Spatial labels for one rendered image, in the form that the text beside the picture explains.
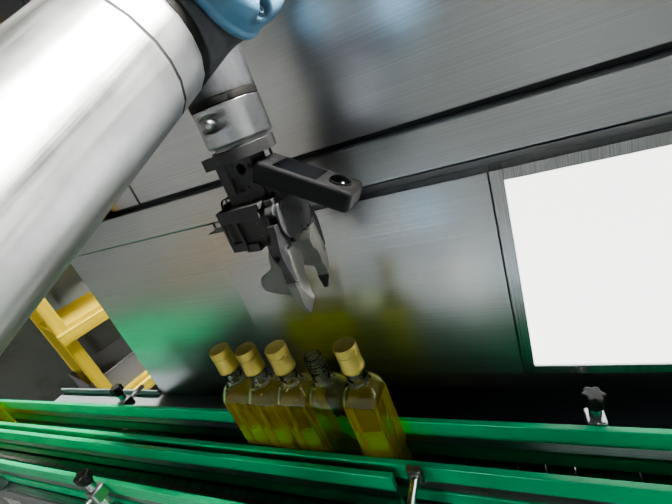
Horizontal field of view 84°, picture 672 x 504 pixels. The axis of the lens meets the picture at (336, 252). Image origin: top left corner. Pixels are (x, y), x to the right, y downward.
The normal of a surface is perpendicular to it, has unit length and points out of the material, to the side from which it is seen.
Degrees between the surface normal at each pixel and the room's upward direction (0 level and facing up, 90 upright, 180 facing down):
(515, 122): 90
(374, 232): 90
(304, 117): 90
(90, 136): 100
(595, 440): 90
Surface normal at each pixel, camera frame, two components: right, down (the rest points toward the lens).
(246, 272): -0.32, 0.48
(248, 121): 0.57, 0.14
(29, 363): 0.74, 0.02
